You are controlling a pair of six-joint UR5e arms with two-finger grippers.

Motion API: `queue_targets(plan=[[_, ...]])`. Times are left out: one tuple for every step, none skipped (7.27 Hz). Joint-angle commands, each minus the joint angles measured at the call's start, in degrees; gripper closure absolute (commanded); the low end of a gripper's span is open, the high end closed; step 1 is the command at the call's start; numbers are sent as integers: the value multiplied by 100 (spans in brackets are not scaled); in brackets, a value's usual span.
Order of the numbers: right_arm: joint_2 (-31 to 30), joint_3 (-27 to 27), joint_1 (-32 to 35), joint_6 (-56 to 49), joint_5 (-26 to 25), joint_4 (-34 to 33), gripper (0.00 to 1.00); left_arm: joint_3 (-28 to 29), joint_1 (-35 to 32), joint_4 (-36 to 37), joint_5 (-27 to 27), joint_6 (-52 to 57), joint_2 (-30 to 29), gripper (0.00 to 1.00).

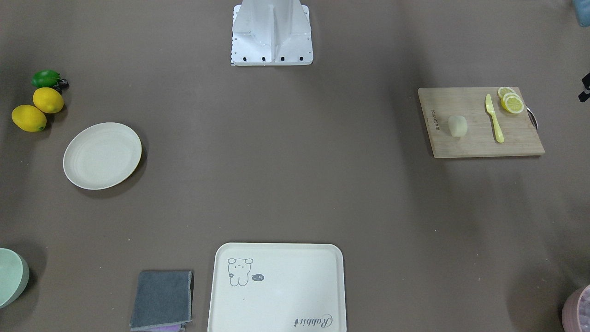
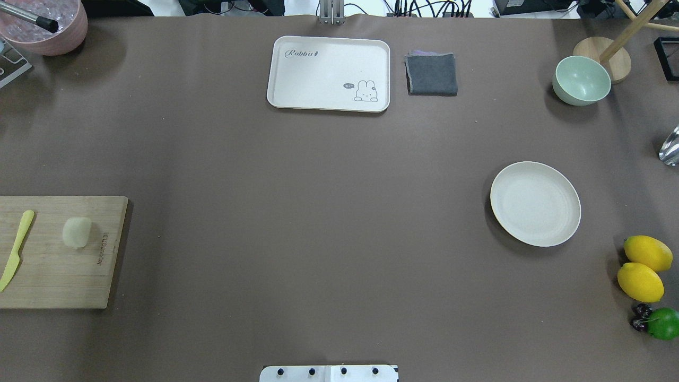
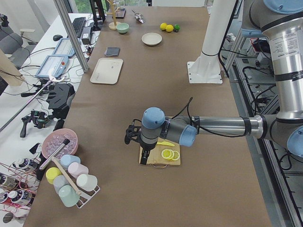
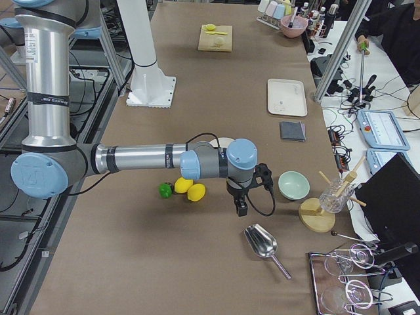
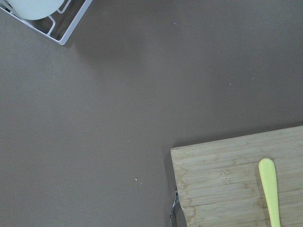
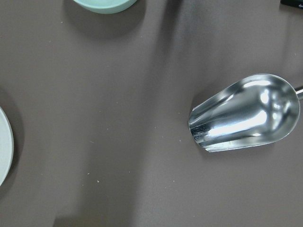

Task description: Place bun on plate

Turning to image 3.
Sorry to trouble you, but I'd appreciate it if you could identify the metal rod with black tip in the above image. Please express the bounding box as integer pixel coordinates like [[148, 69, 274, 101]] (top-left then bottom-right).
[[39, 139, 70, 171]]

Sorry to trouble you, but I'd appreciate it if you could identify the wooden mug tree stand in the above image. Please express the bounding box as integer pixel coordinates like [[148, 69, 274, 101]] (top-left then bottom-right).
[[106, 0, 120, 30]]

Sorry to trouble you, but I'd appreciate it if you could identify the left yellow lemon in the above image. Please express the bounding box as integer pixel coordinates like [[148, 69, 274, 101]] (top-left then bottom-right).
[[160, 23, 167, 31]]

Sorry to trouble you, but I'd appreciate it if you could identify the black keyboard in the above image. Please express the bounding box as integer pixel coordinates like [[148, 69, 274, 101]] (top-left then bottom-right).
[[72, 17, 86, 38]]

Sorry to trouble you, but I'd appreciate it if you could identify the right yellow lemon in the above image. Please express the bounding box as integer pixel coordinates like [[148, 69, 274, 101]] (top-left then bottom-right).
[[165, 24, 174, 33]]

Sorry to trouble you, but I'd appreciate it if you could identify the mint green cup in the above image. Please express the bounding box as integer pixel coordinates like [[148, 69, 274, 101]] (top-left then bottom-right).
[[58, 185, 80, 207]]

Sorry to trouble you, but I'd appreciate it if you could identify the bamboo cutting board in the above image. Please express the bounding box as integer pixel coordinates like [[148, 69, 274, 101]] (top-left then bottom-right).
[[146, 140, 181, 166]]

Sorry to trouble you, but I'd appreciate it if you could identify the blue cup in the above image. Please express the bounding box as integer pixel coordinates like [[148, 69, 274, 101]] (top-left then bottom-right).
[[60, 154, 81, 169]]

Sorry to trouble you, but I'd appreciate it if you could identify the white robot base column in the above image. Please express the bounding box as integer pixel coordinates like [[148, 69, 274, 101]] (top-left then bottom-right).
[[187, 0, 237, 84]]

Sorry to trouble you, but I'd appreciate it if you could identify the pink bowl of ice cubes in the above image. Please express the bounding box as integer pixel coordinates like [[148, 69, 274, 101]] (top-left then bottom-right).
[[42, 128, 78, 159]]

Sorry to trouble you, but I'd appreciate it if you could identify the metal scoop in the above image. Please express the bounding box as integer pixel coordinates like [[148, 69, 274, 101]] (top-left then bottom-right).
[[132, 10, 145, 24]]

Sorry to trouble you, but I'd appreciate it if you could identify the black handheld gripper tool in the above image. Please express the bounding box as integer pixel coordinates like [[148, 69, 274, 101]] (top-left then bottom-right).
[[20, 110, 53, 138]]

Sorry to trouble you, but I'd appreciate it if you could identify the pink cup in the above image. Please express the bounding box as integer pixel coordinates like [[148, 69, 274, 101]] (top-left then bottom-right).
[[68, 162, 89, 179]]

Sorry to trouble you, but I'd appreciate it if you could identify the back lemon slice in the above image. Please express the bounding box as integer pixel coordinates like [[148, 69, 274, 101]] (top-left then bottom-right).
[[171, 150, 180, 161]]

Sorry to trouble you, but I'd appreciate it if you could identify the yellow lemon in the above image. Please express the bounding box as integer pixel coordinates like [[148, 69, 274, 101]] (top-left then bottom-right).
[[160, 23, 167, 31], [165, 24, 174, 33]]

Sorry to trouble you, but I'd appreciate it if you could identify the black computer mouse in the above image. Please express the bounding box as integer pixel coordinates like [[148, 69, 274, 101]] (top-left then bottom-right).
[[53, 35, 63, 42]]

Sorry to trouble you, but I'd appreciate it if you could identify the mint green bowl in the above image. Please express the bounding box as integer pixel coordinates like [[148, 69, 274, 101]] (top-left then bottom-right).
[[116, 23, 130, 34]]

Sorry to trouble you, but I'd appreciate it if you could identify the yellow cup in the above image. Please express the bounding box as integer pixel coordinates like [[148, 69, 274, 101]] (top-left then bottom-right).
[[45, 167, 62, 184]]

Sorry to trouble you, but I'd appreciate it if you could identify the aluminium frame post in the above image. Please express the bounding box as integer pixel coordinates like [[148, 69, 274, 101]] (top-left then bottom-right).
[[53, 0, 89, 73]]

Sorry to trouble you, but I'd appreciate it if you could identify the far teach pendant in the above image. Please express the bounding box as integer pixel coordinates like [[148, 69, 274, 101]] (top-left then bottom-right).
[[53, 38, 75, 58]]

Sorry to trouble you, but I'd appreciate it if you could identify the lemon slice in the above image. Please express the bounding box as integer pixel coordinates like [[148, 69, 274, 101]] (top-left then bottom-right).
[[161, 149, 173, 160], [171, 150, 180, 161]]

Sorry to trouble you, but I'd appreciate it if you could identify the teach pendant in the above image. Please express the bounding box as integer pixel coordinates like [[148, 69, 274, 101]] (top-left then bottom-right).
[[35, 55, 69, 79], [53, 38, 75, 58]]

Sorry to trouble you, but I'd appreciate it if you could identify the cream round plate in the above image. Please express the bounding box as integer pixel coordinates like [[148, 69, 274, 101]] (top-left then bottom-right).
[[142, 33, 162, 46]]

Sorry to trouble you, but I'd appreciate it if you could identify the yellow plastic knife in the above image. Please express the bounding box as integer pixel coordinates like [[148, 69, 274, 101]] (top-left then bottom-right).
[[157, 141, 175, 147]]

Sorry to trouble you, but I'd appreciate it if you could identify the cream rectangular tray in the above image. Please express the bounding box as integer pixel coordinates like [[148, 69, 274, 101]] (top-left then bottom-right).
[[90, 58, 123, 85]]

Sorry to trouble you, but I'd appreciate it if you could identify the front lemon slice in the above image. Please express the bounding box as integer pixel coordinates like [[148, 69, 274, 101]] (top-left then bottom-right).
[[161, 149, 173, 160]]

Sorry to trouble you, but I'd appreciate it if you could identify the white cup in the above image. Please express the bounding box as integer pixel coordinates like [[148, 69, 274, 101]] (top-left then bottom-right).
[[76, 174, 98, 192]]

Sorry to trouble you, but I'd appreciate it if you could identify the black device stand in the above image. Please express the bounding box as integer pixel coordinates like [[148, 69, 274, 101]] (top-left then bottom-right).
[[46, 83, 75, 131]]

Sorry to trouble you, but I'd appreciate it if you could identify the grey cup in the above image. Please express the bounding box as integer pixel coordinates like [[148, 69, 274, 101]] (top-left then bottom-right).
[[53, 175, 69, 194]]

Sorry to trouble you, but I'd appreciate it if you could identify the white cup rack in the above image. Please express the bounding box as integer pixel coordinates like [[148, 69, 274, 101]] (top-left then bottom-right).
[[76, 185, 101, 209]]

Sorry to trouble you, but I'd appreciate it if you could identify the near teach pendant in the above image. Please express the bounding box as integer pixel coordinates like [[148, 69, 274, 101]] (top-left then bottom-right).
[[35, 55, 69, 79]]

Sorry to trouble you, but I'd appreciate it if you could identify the grey folded cloth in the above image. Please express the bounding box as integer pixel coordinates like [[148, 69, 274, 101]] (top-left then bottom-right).
[[104, 47, 120, 57]]

